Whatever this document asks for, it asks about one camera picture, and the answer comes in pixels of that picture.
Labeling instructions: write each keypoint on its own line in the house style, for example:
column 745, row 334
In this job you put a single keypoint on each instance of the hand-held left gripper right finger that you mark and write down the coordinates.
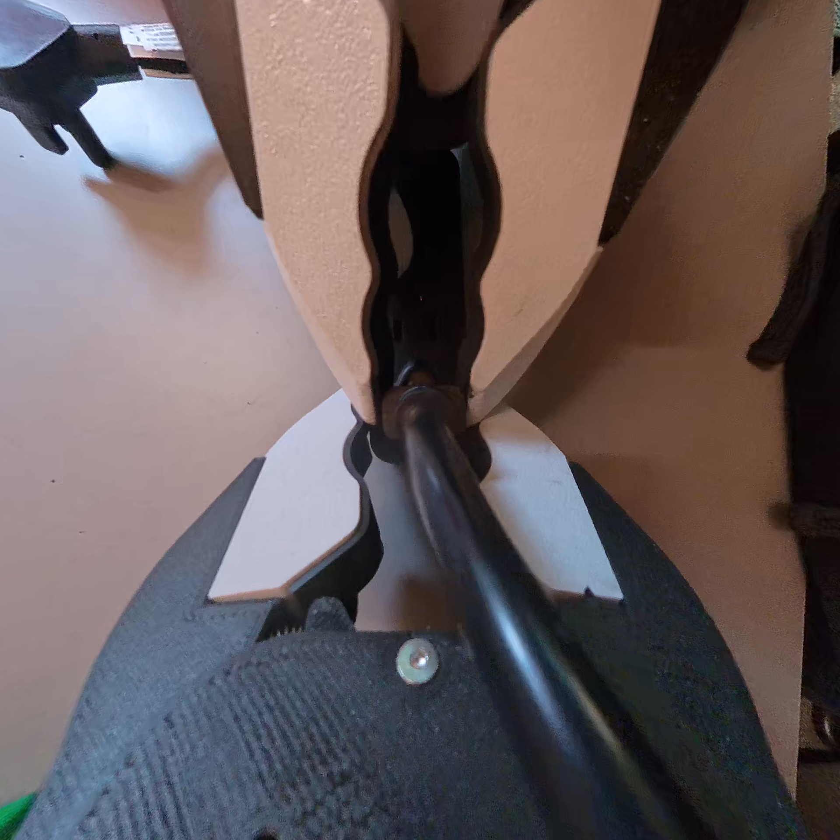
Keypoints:
column 551, row 518

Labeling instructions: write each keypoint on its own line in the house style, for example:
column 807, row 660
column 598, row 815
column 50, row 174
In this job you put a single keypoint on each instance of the black power strip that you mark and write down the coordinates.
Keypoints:
column 426, row 308

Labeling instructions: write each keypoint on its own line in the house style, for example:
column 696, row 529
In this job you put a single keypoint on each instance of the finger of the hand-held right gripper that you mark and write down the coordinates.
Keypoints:
column 308, row 164
column 558, row 164

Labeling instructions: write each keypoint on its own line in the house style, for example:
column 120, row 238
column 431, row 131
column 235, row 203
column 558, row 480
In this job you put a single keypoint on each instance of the green plastic bin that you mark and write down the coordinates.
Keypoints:
column 13, row 820

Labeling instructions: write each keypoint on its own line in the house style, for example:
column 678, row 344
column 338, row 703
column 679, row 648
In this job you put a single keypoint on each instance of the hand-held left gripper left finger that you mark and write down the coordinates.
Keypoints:
column 289, row 518

